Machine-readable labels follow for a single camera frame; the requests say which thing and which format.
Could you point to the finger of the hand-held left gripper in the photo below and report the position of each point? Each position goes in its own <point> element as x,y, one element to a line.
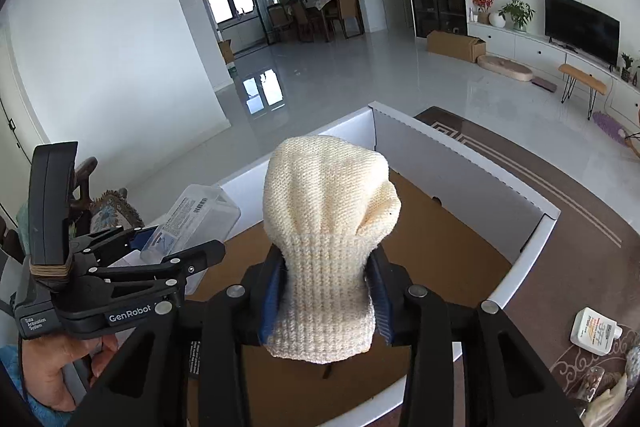
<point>142,238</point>
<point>195,257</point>

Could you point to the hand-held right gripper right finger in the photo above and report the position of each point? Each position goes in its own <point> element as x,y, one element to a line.
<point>382,307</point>

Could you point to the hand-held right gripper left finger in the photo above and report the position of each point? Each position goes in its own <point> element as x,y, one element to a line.
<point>269,307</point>

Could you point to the clear plastic box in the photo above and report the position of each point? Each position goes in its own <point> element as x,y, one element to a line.
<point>195,217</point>

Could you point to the cream knitted hat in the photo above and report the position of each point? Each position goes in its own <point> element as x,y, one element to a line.
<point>325,232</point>
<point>607,404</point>

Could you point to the white cardboard container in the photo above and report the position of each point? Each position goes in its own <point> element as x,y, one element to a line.
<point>450,167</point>

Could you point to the person's left hand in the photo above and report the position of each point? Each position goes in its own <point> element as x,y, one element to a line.
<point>55,367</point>

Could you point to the wooden chair with patterned cushion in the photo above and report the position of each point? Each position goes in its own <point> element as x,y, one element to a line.
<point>115,209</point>

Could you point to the small open cardboard box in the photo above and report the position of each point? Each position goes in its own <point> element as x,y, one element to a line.
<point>226,52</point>

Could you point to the white sunscreen bottle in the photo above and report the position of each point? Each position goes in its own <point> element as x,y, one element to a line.
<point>592,329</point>

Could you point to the wooden dining chair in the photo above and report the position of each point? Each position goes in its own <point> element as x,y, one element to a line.
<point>280,22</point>
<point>349,12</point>

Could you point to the glass sliding door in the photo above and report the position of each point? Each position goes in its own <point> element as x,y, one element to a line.
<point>235,2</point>

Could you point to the silver glitter star clip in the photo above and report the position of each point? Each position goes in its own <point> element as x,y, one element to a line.
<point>632,359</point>

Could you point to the beige pet mat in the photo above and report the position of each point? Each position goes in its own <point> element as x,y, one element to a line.
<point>505,68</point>

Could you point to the brown cardboard box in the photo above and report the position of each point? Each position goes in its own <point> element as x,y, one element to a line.
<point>452,47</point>

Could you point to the small dark floor mat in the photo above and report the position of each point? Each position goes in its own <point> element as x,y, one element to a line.
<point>545,84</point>

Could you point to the wooden dining table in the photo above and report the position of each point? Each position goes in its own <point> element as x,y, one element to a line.
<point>325,4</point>

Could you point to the white television cabinet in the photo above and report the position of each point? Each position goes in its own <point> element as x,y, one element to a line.
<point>530,44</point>

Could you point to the wooden bench with hairpin legs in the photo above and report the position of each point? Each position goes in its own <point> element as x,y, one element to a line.
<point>580,77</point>

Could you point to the white round vase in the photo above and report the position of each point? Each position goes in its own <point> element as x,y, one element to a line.
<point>497,20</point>

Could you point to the red flower arrangement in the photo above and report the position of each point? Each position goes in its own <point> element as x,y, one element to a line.
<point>482,4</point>

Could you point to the green potted plant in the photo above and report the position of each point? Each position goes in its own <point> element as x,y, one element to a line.
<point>517,12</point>

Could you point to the small potted plant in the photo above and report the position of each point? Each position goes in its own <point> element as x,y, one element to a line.
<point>626,64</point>

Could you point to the black television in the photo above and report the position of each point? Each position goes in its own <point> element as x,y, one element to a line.
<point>582,27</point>

